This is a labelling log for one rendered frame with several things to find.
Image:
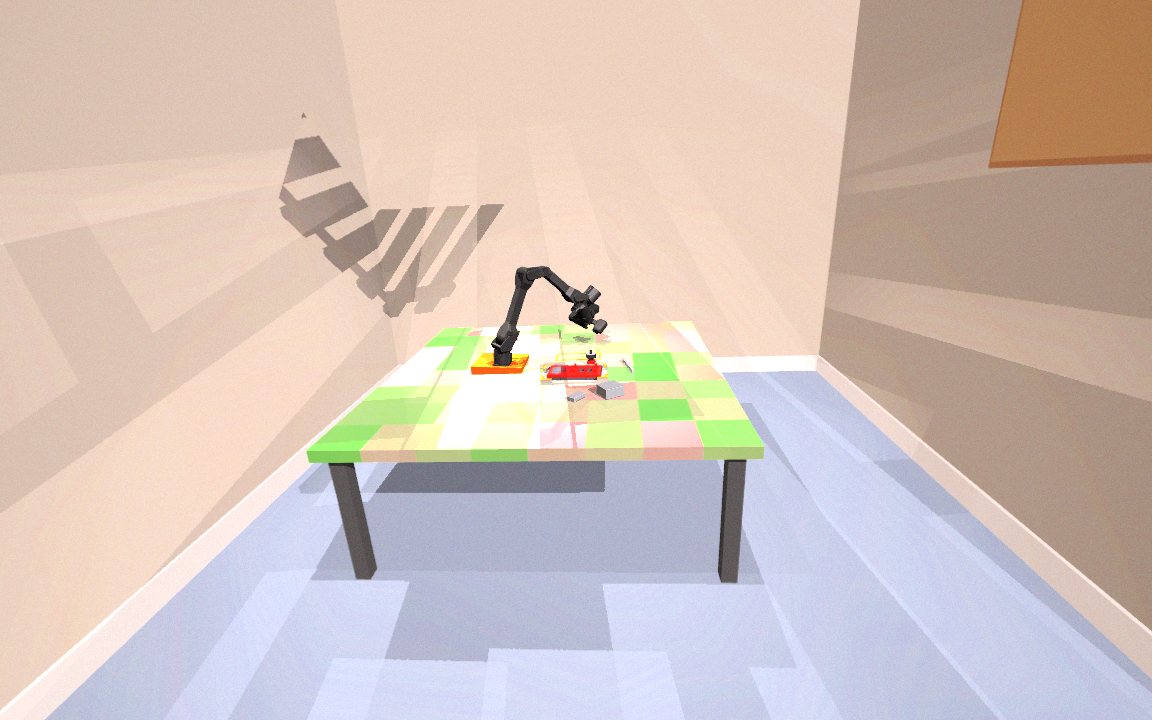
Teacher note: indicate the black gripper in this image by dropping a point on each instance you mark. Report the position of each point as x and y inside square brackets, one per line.
[583, 321]

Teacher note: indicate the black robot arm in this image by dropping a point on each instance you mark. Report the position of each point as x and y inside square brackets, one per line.
[508, 334]

